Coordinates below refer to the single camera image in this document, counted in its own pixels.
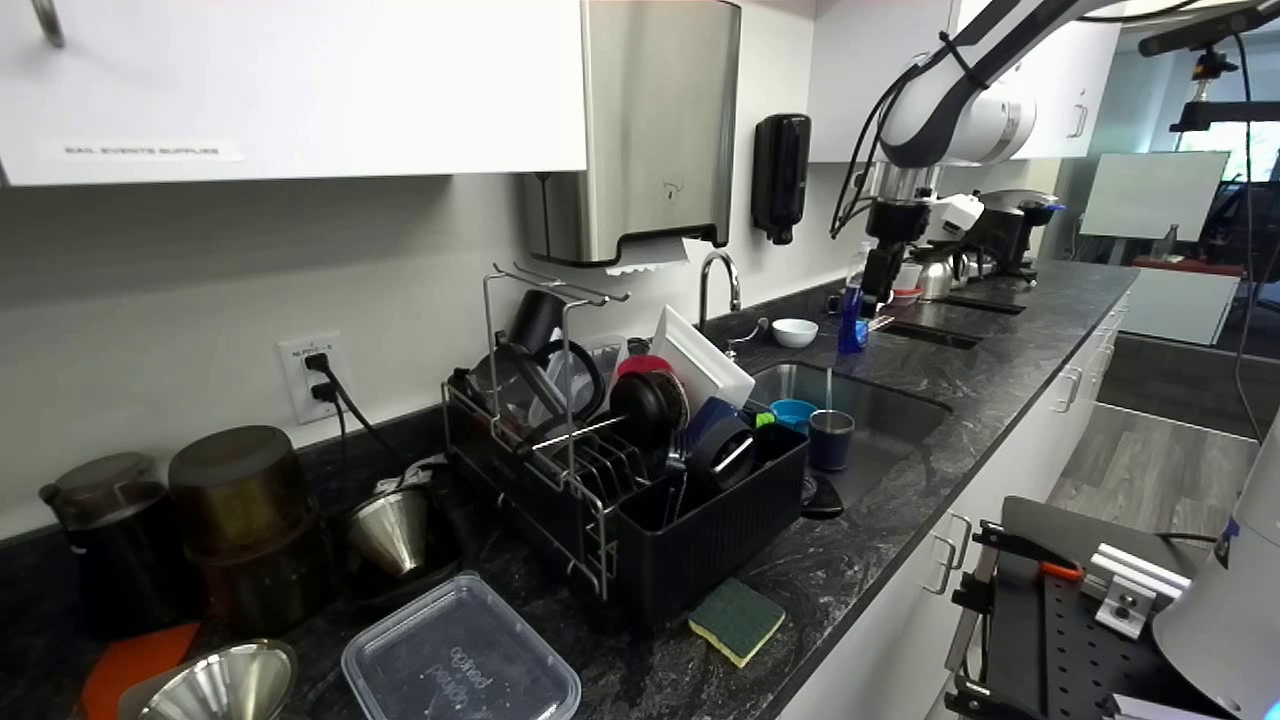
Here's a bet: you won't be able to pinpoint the orange flat item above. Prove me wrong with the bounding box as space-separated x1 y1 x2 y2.
75 620 202 720

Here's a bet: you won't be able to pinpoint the black wall soap dispenser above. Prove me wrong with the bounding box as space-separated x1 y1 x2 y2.
749 106 815 247

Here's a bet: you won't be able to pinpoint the white wall outlet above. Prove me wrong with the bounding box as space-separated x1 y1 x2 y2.
276 327 350 431

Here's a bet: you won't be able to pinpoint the black perforated board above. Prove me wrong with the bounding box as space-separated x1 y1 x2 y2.
991 490 1205 720

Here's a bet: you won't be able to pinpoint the silver cabinet handle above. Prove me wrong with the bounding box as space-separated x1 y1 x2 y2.
927 514 975 600

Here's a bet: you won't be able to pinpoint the small white bowl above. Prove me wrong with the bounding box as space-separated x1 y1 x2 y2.
769 311 823 353

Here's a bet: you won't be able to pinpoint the black power plug cable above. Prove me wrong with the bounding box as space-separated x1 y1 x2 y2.
299 346 405 489

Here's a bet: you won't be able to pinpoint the black camera tripod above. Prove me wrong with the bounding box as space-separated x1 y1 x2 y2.
1136 0 1280 135

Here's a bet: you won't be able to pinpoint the white cabinet label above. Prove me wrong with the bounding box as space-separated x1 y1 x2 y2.
51 135 242 169

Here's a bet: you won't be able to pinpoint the blue scoop green handle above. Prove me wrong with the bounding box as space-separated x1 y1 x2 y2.
751 397 821 435

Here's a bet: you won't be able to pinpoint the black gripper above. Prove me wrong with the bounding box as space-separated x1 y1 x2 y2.
854 195 930 307

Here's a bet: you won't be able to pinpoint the dark blue bowl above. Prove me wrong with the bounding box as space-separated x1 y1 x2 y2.
682 397 754 464

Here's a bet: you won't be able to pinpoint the black round pan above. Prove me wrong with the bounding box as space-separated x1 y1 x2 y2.
609 367 694 452

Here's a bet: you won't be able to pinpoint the blue bottle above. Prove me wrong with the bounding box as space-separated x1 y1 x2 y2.
837 295 873 359

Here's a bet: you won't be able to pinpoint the stainless steel mug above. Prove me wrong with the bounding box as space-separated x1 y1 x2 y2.
807 408 858 478

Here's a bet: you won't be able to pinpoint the black coffee machine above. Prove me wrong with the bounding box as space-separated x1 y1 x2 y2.
930 187 1062 298

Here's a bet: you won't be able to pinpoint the black lidded kettle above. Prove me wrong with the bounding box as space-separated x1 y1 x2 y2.
34 452 182 640

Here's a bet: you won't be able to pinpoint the chrome sink faucet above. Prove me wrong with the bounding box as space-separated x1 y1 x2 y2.
694 252 745 331

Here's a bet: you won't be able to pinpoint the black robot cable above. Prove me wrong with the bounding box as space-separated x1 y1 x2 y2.
828 23 965 244

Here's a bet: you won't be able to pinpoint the black orange clamp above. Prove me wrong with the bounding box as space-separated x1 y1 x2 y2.
967 520 1092 590

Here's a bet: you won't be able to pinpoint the green yellow sponge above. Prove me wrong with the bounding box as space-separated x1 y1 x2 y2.
682 576 793 671

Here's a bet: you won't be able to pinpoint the black hanging mug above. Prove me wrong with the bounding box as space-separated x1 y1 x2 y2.
508 287 571 359

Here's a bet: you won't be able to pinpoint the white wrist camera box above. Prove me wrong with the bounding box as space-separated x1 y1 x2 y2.
930 187 991 232

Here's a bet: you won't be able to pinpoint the red round dish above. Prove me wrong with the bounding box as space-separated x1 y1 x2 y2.
613 346 679 392

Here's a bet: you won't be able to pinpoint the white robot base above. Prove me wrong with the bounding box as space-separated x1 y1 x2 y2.
1153 413 1280 720

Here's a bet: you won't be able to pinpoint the black wire dish rack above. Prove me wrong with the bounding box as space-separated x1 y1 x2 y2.
438 261 849 628

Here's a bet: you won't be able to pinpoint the white panel board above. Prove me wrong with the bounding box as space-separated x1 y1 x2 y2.
1075 147 1230 247

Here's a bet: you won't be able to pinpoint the steel paper towel dispenser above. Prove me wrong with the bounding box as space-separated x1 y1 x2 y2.
515 0 745 266

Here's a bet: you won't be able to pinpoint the steel mixing bowl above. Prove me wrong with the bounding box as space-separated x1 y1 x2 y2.
116 635 299 720

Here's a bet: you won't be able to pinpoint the dark brown metal canister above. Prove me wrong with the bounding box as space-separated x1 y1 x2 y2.
168 423 324 635

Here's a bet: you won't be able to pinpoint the aluminium bracket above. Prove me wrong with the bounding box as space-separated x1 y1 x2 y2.
1082 536 1196 643

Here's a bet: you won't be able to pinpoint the white lower cabinets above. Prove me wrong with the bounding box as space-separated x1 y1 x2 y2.
775 303 1132 720

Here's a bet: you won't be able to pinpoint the stainless steel sink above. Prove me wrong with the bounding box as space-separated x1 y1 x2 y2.
745 355 955 455

